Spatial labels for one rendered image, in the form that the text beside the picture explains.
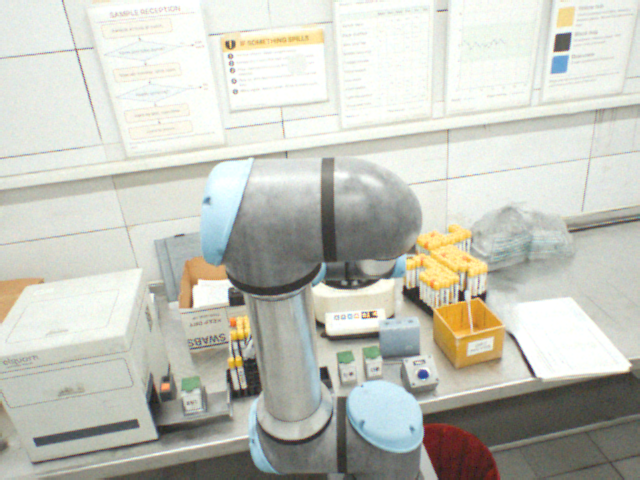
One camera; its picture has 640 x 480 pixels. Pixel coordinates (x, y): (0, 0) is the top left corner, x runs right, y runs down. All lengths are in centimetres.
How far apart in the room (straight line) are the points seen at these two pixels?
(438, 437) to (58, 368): 118
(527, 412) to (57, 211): 175
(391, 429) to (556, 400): 147
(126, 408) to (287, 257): 76
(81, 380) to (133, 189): 66
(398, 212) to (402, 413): 37
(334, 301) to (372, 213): 92
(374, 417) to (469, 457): 104
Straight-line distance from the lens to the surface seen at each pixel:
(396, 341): 134
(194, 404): 125
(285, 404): 75
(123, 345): 113
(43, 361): 119
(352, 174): 53
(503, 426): 208
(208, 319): 144
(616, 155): 208
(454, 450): 186
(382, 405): 83
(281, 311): 62
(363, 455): 83
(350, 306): 144
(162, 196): 165
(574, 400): 224
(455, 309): 142
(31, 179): 167
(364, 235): 53
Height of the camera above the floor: 177
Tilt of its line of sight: 27 degrees down
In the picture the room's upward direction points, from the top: 5 degrees counter-clockwise
